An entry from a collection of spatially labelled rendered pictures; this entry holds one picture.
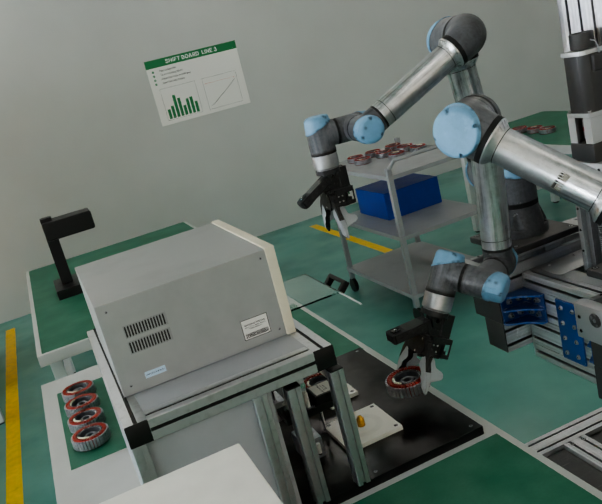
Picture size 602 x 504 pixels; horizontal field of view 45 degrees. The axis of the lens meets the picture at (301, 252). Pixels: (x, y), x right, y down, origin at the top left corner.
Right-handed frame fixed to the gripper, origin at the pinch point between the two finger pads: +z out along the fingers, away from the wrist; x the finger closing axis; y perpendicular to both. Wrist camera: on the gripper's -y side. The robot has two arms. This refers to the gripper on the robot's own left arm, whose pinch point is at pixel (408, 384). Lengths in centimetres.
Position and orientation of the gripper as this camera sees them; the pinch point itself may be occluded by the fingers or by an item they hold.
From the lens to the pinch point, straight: 187.5
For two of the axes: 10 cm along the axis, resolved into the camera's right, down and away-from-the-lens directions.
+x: -3.8, -1.7, 9.1
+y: 8.9, 1.9, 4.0
